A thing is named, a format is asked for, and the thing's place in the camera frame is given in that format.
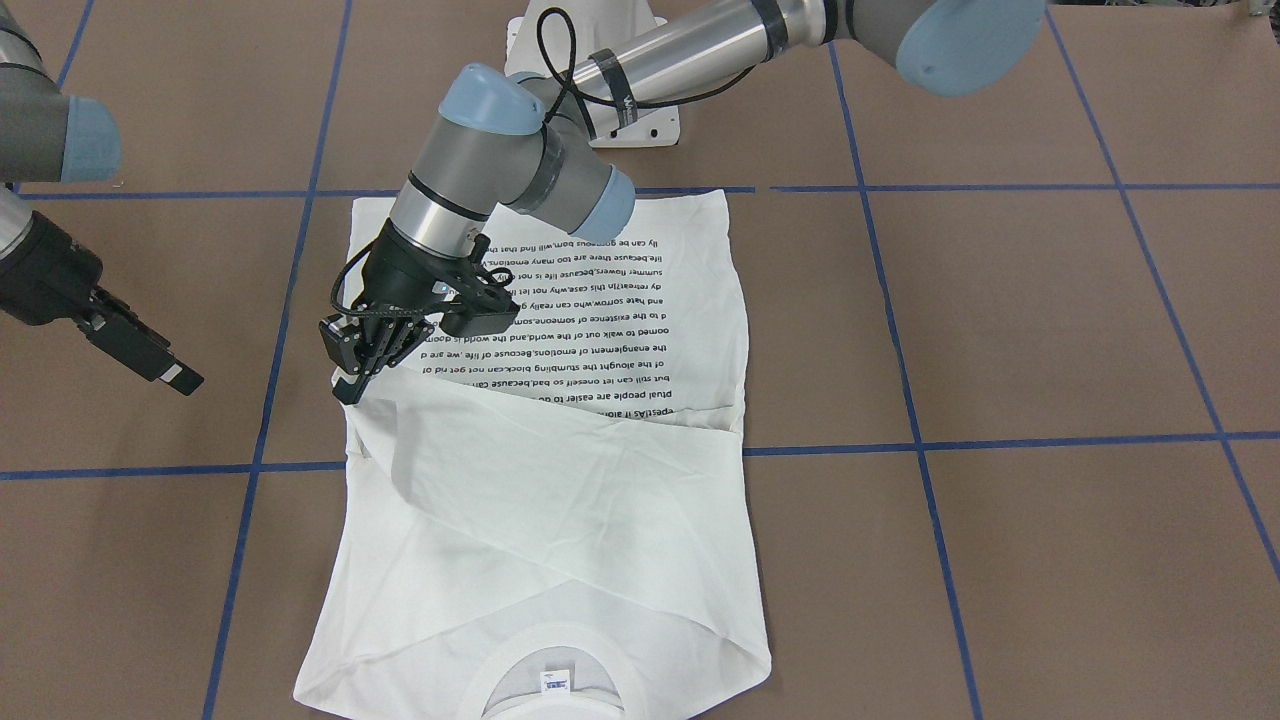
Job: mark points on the white long-sleeve printed shirt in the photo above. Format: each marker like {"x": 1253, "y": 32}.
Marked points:
{"x": 552, "y": 523}

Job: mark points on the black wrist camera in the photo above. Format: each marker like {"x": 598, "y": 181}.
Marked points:
{"x": 470, "y": 315}

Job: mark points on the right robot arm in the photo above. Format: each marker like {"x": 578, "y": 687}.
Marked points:
{"x": 49, "y": 136}

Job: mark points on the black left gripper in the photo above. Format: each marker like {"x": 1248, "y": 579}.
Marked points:
{"x": 400, "y": 268}

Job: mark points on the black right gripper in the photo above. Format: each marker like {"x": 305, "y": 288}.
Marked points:
{"x": 48, "y": 272}

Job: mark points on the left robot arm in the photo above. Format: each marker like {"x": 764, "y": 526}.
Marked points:
{"x": 524, "y": 142}

